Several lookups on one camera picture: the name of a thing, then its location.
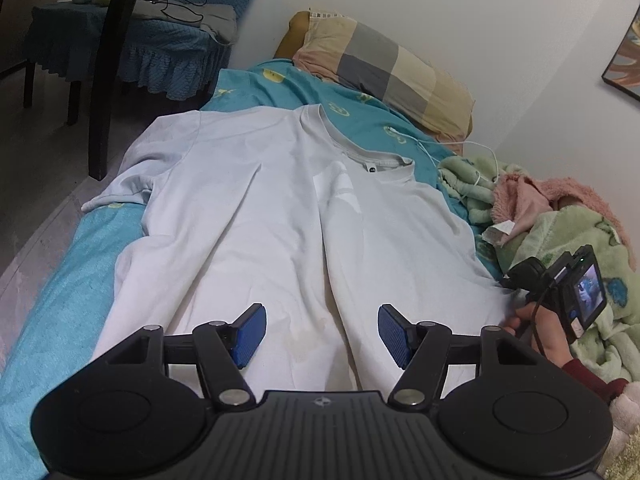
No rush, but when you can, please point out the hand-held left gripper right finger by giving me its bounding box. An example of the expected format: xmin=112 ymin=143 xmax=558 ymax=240
xmin=377 ymin=303 xmax=532 ymax=410

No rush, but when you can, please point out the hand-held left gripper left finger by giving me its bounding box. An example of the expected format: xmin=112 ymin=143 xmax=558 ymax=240
xmin=106 ymin=303 xmax=268 ymax=410

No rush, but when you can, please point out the white t-shirt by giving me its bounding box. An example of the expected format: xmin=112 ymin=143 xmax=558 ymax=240
xmin=81 ymin=103 xmax=527 ymax=397

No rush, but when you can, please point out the person's right hand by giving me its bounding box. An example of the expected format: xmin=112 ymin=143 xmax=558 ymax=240
xmin=502 ymin=296 xmax=572 ymax=367

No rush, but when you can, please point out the green fleece blanket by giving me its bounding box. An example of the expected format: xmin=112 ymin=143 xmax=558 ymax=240
xmin=437 ymin=154 xmax=640 ymax=387

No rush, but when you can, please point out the white cloth label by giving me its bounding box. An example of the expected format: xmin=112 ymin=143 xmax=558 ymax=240
xmin=482 ymin=219 xmax=516 ymax=249

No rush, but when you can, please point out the pink fleece blanket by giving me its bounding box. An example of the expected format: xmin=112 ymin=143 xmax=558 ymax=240
xmin=491 ymin=174 xmax=632 ymax=262

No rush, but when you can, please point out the beige plush toy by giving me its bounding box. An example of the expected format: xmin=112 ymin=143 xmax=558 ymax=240
xmin=608 ymin=382 xmax=640 ymax=463

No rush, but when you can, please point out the teal printed bed sheet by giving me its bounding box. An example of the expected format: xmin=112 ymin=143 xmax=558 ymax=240
xmin=0 ymin=56 xmax=507 ymax=463

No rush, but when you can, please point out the checked pillow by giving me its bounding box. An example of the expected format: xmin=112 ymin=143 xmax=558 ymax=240
xmin=273 ymin=8 xmax=475 ymax=142

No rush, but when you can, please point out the table with blue cloth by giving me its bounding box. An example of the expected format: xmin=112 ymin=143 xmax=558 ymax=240
xmin=22 ymin=0 xmax=262 ymax=127

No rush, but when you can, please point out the dark wooden table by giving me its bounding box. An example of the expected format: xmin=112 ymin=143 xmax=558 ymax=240
xmin=0 ymin=0 xmax=154 ymax=182

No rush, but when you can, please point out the grey cloth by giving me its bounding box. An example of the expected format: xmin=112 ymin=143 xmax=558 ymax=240
xmin=134 ymin=0 xmax=239 ymax=44

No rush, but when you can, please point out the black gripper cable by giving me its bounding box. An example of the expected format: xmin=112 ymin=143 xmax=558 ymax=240
xmin=531 ymin=286 xmax=557 ymax=357

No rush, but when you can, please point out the white charging cable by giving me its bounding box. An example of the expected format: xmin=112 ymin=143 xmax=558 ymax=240
xmin=387 ymin=127 xmax=501 ymax=202

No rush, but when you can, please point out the framed wall picture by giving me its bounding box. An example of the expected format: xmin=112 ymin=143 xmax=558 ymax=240
xmin=601 ymin=24 xmax=640 ymax=93

